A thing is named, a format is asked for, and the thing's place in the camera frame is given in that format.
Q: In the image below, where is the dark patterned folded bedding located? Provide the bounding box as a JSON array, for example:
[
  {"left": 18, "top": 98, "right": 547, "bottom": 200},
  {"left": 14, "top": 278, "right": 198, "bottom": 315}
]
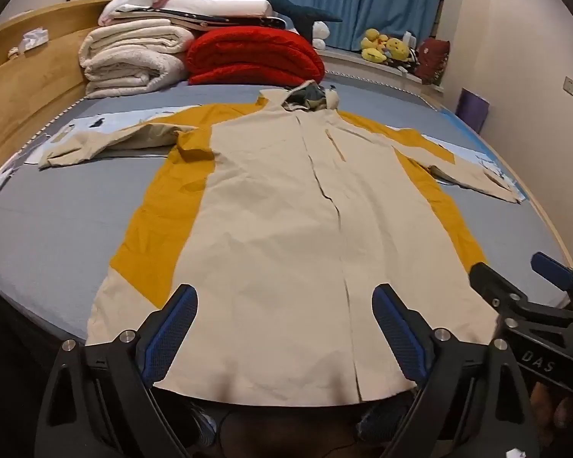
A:
[{"left": 172, "top": 10, "right": 287, "bottom": 35}]

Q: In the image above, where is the grey bed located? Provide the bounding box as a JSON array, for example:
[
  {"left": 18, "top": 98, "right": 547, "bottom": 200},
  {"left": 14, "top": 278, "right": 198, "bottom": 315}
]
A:
[{"left": 0, "top": 69, "right": 573, "bottom": 344}]

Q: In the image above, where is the white window sill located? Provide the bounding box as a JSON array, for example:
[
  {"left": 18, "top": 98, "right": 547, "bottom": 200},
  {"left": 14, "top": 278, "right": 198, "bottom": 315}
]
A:
[{"left": 322, "top": 48, "right": 445, "bottom": 94}]

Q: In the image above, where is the beige and mustard hooded coat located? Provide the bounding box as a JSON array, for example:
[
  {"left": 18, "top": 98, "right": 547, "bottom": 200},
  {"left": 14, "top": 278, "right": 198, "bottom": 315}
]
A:
[{"left": 38, "top": 80, "right": 526, "bottom": 407}]

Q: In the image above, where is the cream folded blanket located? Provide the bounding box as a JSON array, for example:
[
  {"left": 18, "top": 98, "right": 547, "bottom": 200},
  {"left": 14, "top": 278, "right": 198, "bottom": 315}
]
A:
[{"left": 79, "top": 18, "right": 196, "bottom": 100}]

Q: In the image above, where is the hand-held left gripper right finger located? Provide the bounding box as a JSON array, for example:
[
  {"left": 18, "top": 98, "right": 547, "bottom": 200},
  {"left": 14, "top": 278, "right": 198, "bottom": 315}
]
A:
[{"left": 371, "top": 284, "right": 540, "bottom": 458}]

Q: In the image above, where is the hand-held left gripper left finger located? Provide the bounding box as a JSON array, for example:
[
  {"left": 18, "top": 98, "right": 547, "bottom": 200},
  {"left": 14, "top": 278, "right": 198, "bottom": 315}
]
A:
[{"left": 36, "top": 284, "right": 201, "bottom": 458}]

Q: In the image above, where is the maroon backpack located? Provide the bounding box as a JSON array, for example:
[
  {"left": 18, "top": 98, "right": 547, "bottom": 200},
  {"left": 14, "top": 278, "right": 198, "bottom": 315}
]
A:
[{"left": 414, "top": 37, "right": 452, "bottom": 84}]

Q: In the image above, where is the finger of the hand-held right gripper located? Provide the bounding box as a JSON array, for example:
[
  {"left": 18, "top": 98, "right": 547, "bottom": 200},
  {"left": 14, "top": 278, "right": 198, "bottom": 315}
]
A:
[
  {"left": 531, "top": 252, "right": 573, "bottom": 299},
  {"left": 469, "top": 261, "right": 547, "bottom": 318}
]

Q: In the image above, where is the small white plush toy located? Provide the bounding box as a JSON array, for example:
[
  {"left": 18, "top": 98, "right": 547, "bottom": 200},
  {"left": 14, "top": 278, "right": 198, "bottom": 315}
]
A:
[{"left": 310, "top": 20, "right": 332, "bottom": 51}]

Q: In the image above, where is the red folded blanket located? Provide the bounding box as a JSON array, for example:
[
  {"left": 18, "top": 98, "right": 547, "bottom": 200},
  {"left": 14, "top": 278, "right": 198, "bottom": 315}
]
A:
[{"left": 185, "top": 27, "right": 326, "bottom": 87}]

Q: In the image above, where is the yellow plush toy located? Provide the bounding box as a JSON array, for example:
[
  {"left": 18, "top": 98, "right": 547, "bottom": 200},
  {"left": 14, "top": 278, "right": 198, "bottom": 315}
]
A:
[
  {"left": 386, "top": 37, "right": 411, "bottom": 63},
  {"left": 360, "top": 27, "right": 390, "bottom": 64}
]

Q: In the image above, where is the person's right hand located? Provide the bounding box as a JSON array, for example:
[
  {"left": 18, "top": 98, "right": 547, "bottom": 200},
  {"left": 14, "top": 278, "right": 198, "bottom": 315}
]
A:
[{"left": 529, "top": 382, "right": 573, "bottom": 445}]

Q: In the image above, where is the wooden headboard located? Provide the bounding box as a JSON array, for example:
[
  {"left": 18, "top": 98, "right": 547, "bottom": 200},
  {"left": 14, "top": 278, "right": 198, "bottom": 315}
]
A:
[{"left": 0, "top": 0, "right": 120, "bottom": 192}]

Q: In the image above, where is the purple box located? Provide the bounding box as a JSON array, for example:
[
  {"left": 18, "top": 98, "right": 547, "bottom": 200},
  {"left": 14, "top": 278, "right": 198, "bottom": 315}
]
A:
[{"left": 456, "top": 87, "right": 490, "bottom": 134}]

